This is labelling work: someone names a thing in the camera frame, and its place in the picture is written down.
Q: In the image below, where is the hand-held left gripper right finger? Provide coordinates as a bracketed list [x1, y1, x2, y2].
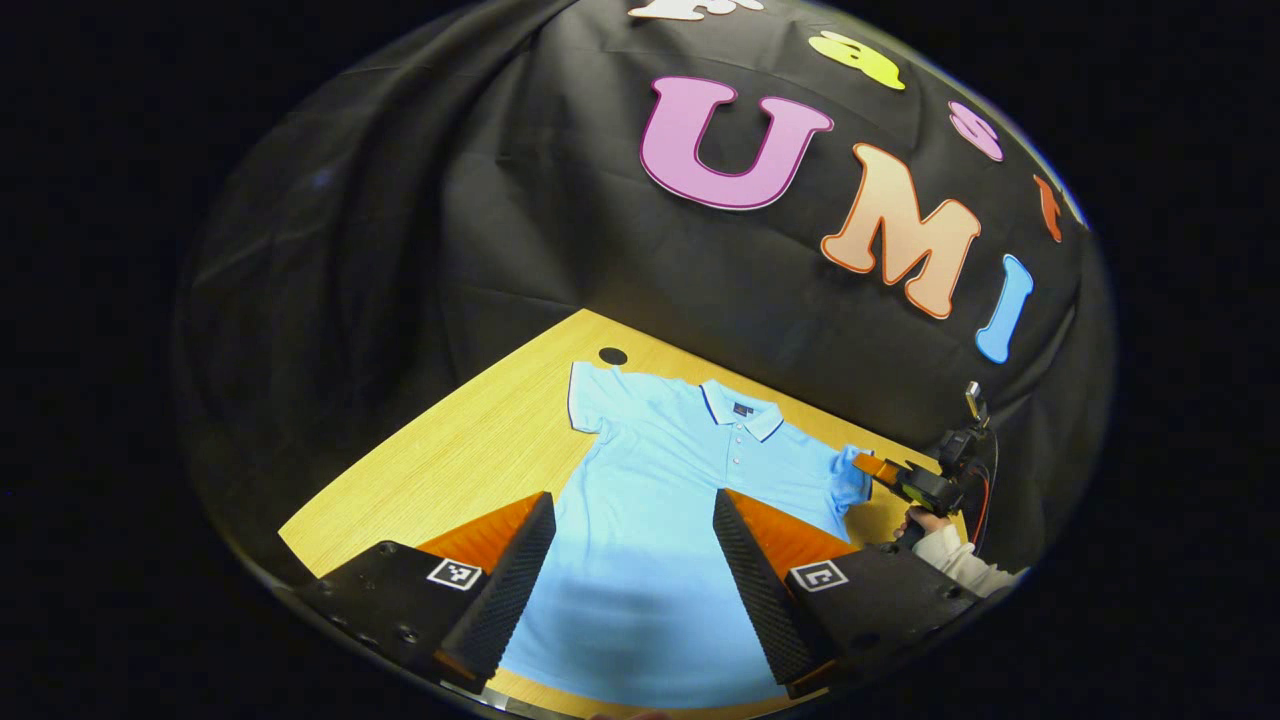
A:
[712, 488, 987, 699]

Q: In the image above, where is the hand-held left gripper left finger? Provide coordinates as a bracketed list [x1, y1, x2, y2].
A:
[290, 490, 558, 693]

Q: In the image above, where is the light blue polo T-shirt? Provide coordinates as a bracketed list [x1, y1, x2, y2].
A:
[498, 360, 876, 709]

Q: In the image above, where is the black backdrop cloth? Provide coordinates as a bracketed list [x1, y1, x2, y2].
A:
[175, 0, 1116, 601]

